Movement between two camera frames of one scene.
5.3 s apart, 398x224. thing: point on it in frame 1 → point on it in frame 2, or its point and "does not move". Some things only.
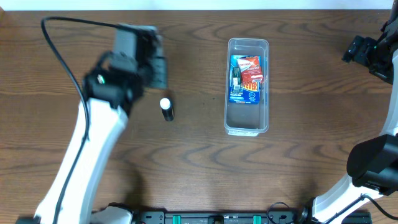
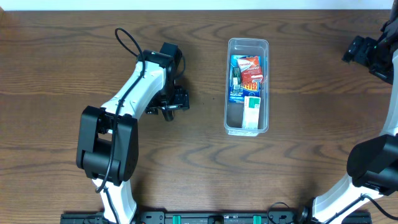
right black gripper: x=356 y=50 does not move
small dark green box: x=236 y=78 does not move
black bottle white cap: x=166 y=109 does not move
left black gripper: x=158 y=66 → x=173 y=102
